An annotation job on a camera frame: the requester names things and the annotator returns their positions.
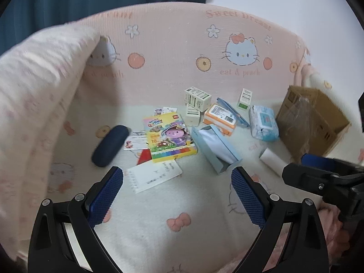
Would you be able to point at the brown cardboard box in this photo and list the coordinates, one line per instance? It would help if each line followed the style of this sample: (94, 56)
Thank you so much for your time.
(318, 119)

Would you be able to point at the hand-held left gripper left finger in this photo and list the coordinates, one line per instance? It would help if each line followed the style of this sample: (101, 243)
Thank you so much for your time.
(106, 196)

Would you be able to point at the red envelope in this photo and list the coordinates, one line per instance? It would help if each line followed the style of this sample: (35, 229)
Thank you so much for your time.
(143, 157)

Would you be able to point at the small white green medicine box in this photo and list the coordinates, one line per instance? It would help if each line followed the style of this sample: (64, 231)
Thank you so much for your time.
(245, 99)
(193, 116)

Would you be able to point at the pink cat print blanket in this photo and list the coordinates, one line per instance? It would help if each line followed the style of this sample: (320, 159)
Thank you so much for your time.
(170, 48)

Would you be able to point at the wet wipes pack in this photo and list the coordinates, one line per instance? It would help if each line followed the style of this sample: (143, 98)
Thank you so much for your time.
(264, 122)

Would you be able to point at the white notepad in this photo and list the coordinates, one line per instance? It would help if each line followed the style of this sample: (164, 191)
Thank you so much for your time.
(153, 175)

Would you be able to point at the orange white box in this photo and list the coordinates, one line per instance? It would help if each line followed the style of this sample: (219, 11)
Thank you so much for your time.
(219, 118)

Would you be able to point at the colourful yellow crayon box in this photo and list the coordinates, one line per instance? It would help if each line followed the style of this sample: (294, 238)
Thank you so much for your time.
(170, 139)

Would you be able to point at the white floral sticker card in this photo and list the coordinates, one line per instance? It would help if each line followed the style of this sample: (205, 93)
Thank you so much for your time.
(165, 111)

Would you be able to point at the large white medicine box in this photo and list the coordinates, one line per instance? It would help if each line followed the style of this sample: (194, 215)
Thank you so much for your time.
(197, 98)

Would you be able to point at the pink fuzzy cloth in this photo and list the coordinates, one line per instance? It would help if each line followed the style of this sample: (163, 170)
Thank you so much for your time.
(332, 233)

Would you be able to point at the white card with red flowers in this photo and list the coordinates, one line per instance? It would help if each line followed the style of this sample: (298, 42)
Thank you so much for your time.
(135, 142)

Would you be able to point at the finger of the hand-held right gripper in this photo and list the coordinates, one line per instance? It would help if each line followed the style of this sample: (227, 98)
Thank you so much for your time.
(307, 176)
(318, 160)

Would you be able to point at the light blue box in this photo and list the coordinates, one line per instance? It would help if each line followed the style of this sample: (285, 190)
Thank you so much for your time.
(216, 148)

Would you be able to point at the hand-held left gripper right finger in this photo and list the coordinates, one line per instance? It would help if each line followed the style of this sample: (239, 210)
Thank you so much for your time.
(247, 199)

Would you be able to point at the pale pink fluffy quilt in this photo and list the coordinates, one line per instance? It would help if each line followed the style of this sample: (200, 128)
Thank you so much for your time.
(37, 91)

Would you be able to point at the blue plastic pencil case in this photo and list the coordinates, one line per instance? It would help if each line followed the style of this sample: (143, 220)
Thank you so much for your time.
(234, 111)

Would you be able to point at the white paper roll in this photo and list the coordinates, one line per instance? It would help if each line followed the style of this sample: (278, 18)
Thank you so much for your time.
(273, 159)

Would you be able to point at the dark blue glasses case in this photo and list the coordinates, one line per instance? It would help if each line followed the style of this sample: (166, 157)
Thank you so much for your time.
(109, 145)

